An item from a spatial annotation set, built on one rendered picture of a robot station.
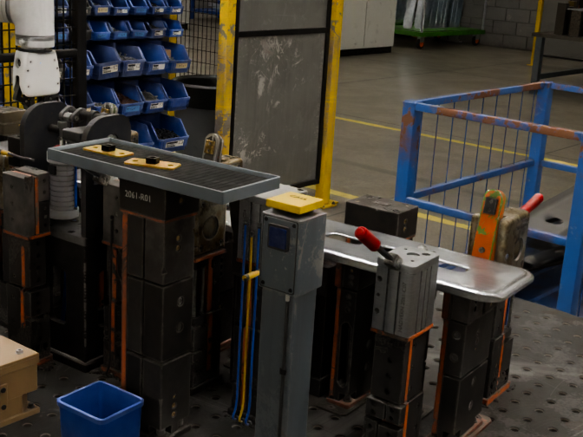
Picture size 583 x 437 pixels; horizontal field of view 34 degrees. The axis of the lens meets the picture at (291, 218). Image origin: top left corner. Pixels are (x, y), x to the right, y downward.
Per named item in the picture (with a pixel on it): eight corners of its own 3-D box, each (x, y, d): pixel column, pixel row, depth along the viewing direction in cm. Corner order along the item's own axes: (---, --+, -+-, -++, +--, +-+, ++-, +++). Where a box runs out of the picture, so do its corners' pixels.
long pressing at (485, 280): (546, 273, 161) (547, 264, 161) (492, 309, 144) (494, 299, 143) (21, 141, 237) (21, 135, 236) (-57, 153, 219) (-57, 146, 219)
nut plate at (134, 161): (182, 165, 148) (182, 158, 148) (173, 170, 144) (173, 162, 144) (133, 159, 150) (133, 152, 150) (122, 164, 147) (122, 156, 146)
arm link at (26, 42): (30, 37, 202) (30, 51, 203) (62, 35, 209) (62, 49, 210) (5, 33, 207) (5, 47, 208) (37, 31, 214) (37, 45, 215)
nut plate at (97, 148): (135, 154, 153) (135, 147, 153) (119, 158, 150) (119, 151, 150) (98, 146, 158) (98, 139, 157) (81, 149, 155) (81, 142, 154)
